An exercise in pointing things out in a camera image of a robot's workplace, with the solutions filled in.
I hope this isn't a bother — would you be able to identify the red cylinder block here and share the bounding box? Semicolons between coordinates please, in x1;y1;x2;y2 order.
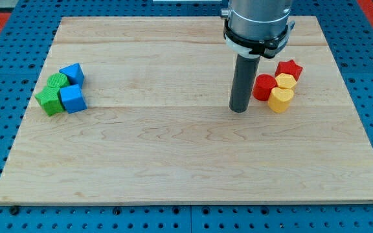
253;74;277;101

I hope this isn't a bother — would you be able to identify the light wooden board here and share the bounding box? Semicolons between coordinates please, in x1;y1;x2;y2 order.
0;16;373;206

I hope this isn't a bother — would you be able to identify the red star block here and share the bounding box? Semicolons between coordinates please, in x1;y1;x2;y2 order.
275;60;303;81

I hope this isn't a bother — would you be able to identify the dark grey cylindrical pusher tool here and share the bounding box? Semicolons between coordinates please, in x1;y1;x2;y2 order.
229;55;260;113

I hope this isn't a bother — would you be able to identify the yellow hexagon block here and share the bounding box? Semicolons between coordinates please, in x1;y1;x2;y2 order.
275;73;297;90

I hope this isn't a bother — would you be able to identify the blue triangular block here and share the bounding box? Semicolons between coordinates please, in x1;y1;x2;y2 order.
59;63;85;88

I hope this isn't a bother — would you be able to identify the green cylinder block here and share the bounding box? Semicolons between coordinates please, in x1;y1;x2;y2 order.
47;72;70;88

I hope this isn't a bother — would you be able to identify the yellow heart block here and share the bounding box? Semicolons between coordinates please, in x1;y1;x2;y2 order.
267;87;295;113

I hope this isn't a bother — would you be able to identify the green star block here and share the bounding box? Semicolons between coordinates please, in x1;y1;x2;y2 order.
35;86;65;116

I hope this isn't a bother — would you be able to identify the blue cube block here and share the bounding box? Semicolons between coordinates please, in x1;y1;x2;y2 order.
60;84;87;114

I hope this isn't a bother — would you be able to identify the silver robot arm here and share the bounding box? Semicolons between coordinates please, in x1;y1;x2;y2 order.
220;0;295;59

